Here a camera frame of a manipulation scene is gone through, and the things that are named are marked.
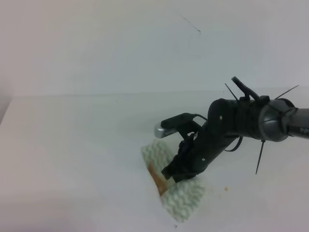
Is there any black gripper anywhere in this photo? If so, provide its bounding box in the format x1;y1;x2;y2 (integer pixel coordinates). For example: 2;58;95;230
161;99;241;183

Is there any green white striped rag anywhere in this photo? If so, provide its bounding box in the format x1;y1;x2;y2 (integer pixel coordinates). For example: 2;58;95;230
141;140;206;222

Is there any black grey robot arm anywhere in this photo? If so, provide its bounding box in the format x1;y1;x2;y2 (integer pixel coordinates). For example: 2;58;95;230
155;98;309;182

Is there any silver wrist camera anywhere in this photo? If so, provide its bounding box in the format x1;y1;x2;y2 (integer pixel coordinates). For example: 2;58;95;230
153;112;196;139

